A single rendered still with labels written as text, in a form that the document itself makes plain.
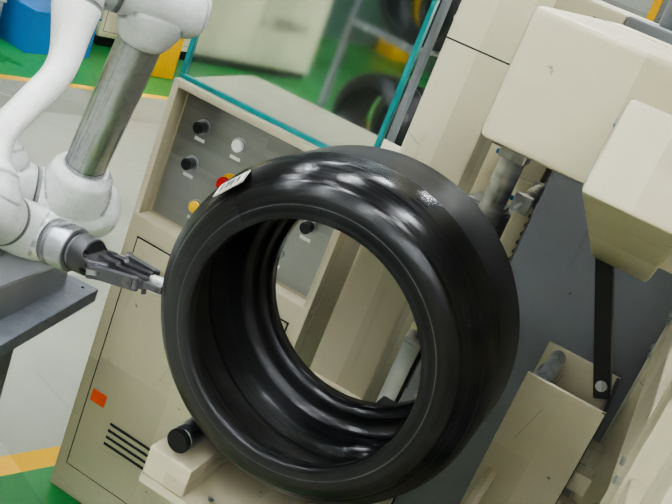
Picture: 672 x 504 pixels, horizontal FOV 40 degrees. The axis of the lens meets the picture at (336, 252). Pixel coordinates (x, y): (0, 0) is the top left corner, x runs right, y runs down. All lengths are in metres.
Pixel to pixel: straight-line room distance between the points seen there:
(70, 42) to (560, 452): 1.21
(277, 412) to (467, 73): 0.71
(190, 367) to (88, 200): 0.84
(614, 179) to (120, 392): 1.93
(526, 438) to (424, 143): 0.56
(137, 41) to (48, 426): 1.48
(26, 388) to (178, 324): 1.77
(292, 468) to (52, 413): 1.76
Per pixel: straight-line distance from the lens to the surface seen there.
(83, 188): 2.26
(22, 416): 3.13
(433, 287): 1.32
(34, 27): 7.04
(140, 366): 2.54
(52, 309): 2.40
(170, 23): 2.02
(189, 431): 1.61
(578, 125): 0.99
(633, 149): 0.88
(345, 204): 1.34
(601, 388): 1.63
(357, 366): 1.82
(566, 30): 0.99
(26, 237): 1.77
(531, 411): 1.67
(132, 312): 2.50
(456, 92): 1.66
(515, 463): 1.71
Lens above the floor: 1.82
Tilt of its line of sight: 20 degrees down
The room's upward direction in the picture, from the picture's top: 22 degrees clockwise
